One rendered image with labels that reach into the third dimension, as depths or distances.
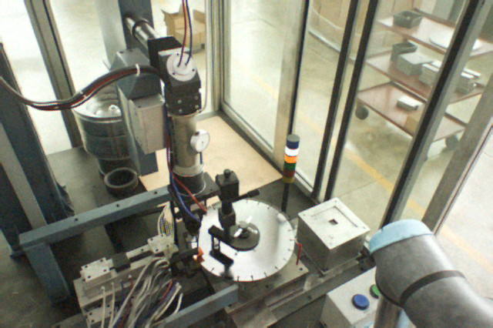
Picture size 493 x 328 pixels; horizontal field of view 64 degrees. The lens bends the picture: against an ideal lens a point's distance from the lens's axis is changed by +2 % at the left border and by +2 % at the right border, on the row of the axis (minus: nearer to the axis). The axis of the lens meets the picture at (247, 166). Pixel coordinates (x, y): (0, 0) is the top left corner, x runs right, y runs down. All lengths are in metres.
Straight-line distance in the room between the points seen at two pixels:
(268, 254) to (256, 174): 0.63
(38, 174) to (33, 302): 0.41
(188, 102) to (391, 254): 0.49
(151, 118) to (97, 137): 0.76
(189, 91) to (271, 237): 0.62
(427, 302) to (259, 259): 0.61
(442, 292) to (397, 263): 0.09
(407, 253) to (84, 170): 1.50
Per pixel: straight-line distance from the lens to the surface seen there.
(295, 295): 1.38
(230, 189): 1.00
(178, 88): 0.80
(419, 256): 0.74
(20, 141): 1.40
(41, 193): 1.53
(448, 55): 1.04
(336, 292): 1.24
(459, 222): 3.00
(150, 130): 0.91
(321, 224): 1.40
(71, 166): 1.96
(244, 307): 1.26
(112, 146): 1.64
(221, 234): 1.18
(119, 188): 1.45
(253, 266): 1.19
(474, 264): 2.79
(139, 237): 1.45
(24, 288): 1.55
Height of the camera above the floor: 1.92
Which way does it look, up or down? 40 degrees down
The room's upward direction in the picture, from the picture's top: 3 degrees clockwise
